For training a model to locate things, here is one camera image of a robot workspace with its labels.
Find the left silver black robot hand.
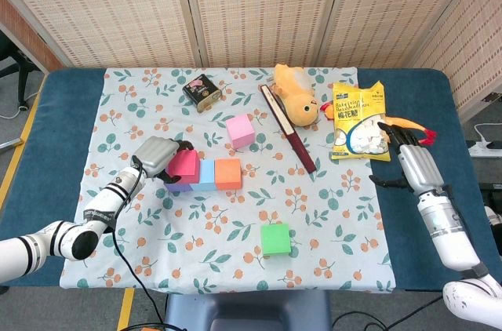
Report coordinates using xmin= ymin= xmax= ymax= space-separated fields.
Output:
xmin=132 ymin=136 xmax=196 ymax=185

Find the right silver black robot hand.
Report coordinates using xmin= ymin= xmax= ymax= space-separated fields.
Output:
xmin=368 ymin=121 xmax=446 ymax=195

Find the red foam cube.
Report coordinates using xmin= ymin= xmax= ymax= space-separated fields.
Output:
xmin=166 ymin=149 xmax=201 ymax=185

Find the purple foam cube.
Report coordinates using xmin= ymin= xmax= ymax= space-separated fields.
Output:
xmin=164 ymin=180 xmax=193 ymax=194

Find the orange foam cube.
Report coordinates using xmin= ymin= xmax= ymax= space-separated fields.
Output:
xmin=214 ymin=158 xmax=242 ymax=191

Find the pink foam cube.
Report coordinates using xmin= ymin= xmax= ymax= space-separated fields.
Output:
xmin=225 ymin=113 xmax=256 ymax=150

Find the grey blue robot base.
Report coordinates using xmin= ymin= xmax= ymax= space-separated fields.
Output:
xmin=162 ymin=291 xmax=333 ymax=331

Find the rubber chicken toy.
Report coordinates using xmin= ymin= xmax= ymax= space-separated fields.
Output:
xmin=319 ymin=101 xmax=438 ymax=148

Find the light blue foam cube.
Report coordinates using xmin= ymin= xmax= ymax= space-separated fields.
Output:
xmin=190 ymin=158 xmax=217 ymax=192

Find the white power strip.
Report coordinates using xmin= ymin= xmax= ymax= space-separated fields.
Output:
xmin=468 ymin=140 xmax=502 ymax=158

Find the yellow marshmallow bag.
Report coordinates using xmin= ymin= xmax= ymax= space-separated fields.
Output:
xmin=330 ymin=80 xmax=392 ymax=163

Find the black metal tin can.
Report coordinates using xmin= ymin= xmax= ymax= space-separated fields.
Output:
xmin=182 ymin=74 xmax=223 ymax=114

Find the blue table cover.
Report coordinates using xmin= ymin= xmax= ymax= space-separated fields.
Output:
xmin=0 ymin=67 xmax=502 ymax=293

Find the floral print tablecloth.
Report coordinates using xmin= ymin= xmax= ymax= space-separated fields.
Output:
xmin=59 ymin=67 xmax=397 ymax=295

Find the woven bamboo screen panel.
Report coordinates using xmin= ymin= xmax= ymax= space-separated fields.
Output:
xmin=319 ymin=0 xmax=487 ymax=69
xmin=411 ymin=0 xmax=502 ymax=120
xmin=0 ymin=0 xmax=201 ymax=69
xmin=184 ymin=0 xmax=348 ymax=69

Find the yellow plush chick toy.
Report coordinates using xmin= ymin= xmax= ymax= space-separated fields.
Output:
xmin=272 ymin=64 xmax=320 ymax=128

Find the dark red folded fan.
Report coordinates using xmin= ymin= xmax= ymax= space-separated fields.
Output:
xmin=257 ymin=83 xmax=318 ymax=174

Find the green foam cube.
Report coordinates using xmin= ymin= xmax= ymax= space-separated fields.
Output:
xmin=260 ymin=223 xmax=293 ymax=257

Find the black office chair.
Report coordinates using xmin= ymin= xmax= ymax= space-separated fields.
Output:
xmin=0 ymin=31 xmax=40 ymax=112

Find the brown wooden board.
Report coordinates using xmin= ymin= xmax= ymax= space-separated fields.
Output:
xmin=0 ymin=0 xmax=66 ymax=73

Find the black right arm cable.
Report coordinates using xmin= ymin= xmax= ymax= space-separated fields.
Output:
xmin=364 ymin=184 xmax=470 ymax=331

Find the white power strip cable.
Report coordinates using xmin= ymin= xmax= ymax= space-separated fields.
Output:
xmin=474 ymin=122 xmax=502 ymax=144

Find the white floor cable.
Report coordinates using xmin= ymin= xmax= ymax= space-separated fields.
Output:
xmin=0 ymin=105 xmax=24 ymax=120

